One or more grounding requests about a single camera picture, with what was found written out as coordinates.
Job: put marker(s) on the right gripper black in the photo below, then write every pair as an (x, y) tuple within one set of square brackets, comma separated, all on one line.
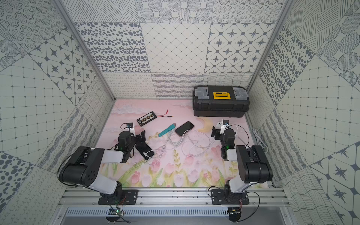
[(217, 133)]

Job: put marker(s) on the teal handheld tool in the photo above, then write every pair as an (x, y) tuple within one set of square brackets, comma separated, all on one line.
[(168, 129)]

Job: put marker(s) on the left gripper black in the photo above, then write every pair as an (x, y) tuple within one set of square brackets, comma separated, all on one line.
[(138, 139)]

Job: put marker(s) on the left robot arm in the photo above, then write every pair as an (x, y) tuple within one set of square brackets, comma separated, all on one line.
[(82, 167)]

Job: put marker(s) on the phone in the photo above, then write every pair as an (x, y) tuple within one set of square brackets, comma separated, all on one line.
[(184, 128), (145, 150)]

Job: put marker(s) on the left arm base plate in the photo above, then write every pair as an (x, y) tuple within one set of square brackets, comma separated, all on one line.
[(119, 197)]

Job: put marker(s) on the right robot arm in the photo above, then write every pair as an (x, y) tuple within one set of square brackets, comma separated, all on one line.
[(253, 168)]

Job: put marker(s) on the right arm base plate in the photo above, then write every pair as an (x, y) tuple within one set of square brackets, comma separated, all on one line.
[(220, 197)]

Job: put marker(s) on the black toolbox yellow handle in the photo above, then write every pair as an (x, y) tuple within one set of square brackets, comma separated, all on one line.
[(220, 101)]

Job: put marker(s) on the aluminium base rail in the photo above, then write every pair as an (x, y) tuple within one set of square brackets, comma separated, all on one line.
[(177, 197)]

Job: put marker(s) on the black charging board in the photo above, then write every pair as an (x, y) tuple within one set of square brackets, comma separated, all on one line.
[(146, 118)]

